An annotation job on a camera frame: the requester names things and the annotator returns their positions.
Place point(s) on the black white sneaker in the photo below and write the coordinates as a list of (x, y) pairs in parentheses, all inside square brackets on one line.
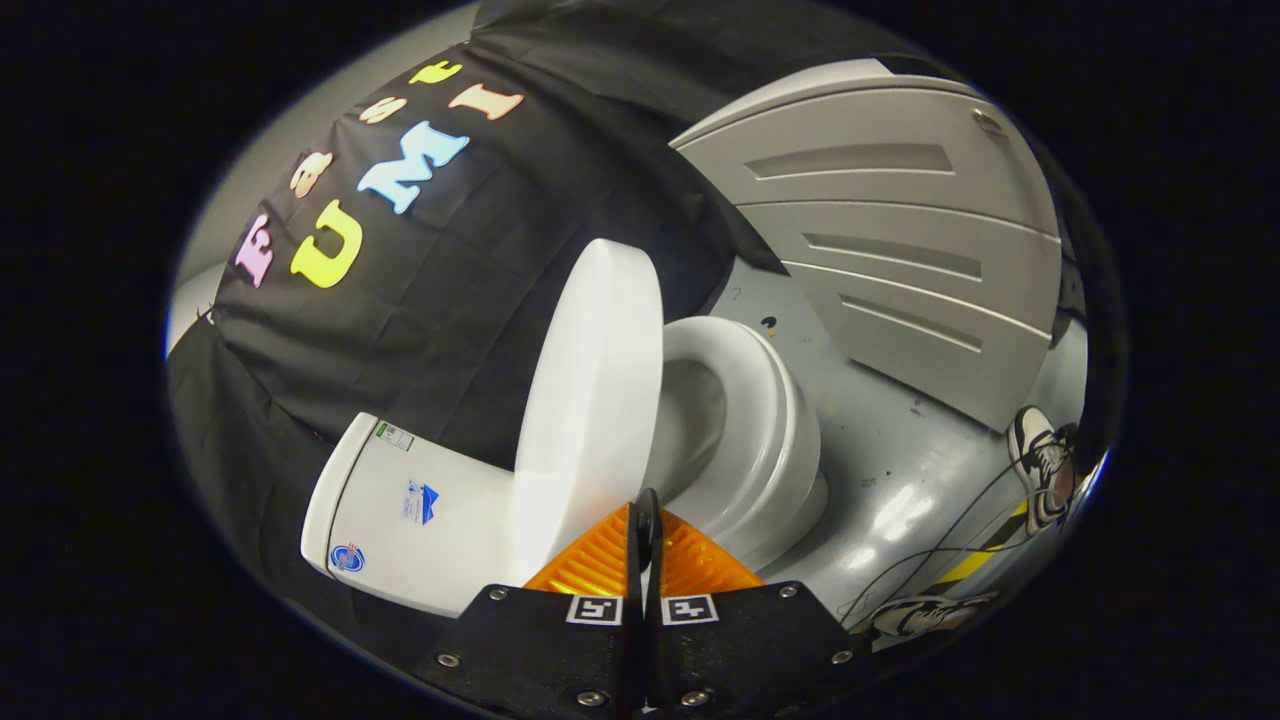
[(1042, 465), (925, 614)]

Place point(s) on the white toilet seat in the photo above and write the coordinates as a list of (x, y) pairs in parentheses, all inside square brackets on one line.
[(765, 400)]

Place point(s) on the white toilet lid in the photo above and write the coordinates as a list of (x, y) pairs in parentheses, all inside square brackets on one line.
[(590, 400)]

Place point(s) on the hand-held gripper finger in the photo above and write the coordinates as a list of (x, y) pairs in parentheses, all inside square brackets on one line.
[(636, 540), (654, 540)]

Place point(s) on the white toilet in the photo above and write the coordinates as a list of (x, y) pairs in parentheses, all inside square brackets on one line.
[(380, 480)]

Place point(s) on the black backdrop cloth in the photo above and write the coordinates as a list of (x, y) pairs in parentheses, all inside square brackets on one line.
[(480, 280)]

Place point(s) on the grey white cabinet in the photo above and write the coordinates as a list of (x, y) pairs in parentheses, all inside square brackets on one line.
[(900, 250)]

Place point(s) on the yellow black floor tape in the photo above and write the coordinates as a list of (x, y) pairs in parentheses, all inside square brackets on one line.
[(975, 562)]

